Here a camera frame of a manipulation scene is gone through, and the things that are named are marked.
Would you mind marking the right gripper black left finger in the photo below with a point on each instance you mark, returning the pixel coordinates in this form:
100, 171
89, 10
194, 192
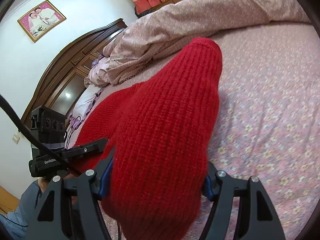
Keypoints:
69, 208

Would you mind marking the red knitted sweater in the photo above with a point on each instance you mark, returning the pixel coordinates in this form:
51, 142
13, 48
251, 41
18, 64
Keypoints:
160, 131

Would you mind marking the person's left hand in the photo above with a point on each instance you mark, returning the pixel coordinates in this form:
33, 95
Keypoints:
43, 184

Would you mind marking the person's blue trousers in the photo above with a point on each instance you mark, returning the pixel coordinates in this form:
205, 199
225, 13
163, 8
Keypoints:
14, 224

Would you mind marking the white purple floral pillow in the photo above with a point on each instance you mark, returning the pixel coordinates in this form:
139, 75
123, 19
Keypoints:
81, 110

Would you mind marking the dark wooden headboard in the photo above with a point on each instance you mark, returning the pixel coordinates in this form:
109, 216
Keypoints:
62, 83

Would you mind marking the pink floral bed sheet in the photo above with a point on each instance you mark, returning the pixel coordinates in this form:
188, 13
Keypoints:
268, 123

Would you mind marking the framed wedding photo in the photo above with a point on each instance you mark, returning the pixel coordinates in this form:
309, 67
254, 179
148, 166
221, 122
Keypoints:
41, 19

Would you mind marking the pink floral duvet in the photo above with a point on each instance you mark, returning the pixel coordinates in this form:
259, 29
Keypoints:
167, 30

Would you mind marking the white wall socket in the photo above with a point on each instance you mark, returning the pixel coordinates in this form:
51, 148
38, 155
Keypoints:
16, 138

